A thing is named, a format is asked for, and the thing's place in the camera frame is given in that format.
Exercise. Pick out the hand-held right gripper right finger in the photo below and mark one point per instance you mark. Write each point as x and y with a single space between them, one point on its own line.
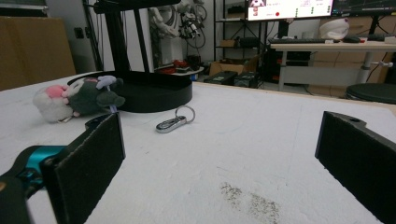
358 161

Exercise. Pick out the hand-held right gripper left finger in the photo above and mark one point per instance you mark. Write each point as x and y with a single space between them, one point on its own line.
84 168

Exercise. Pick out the black rack with oval tray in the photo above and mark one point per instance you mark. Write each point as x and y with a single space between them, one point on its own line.
149 93

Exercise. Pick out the black round stool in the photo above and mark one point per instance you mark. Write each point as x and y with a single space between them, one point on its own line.
373 92

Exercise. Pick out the large cardboard box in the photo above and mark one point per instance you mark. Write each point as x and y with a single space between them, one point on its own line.
339 62

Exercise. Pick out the white office desk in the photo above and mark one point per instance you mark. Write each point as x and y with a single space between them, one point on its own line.
327 46

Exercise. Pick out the brown cardboard board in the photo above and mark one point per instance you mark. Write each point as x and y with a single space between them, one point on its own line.
34 53

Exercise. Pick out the white rounded helmet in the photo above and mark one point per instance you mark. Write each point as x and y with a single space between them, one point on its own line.
334 28

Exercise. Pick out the black keyboard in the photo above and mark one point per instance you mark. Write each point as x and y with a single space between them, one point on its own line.
295 40

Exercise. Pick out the white table mat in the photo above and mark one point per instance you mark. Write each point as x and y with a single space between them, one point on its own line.
218 140

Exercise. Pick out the black computer tower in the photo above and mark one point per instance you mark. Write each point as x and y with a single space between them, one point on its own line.
221 77
246 80

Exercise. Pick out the computer monitor with dark screen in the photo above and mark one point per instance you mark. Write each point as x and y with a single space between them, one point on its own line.
364 6

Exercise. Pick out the open cardboard box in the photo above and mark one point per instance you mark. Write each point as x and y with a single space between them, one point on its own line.
227 67

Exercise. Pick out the computer monitor with bright screen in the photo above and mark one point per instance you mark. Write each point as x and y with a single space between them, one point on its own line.
289 9

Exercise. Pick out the black metal shelf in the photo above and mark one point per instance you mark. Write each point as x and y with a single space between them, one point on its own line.
224 31

